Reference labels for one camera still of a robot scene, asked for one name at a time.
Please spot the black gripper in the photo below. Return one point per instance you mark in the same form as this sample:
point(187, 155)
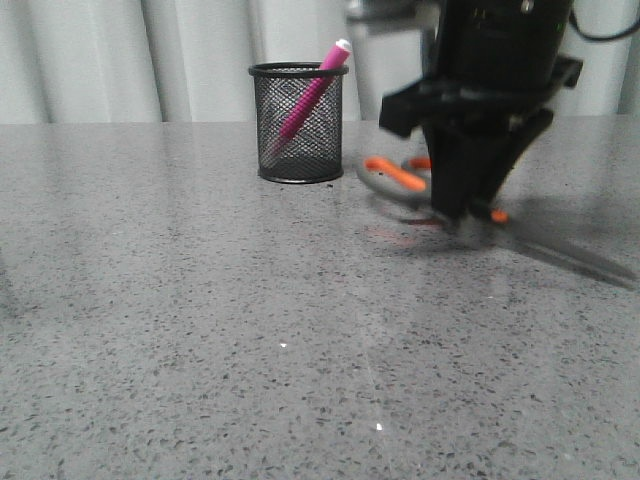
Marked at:
point(488, 56)

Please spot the pink marker pen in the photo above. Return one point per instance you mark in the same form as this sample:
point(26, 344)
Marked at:
point(335, 59)

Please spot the black mesh pen cup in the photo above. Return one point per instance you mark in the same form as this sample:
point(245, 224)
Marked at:
point(315, 153)

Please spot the grey curtain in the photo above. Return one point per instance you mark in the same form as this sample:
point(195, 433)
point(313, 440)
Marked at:
point(152, 61)

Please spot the grey orange scissors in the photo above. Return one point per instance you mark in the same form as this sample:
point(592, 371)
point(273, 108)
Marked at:
point(409, 184)

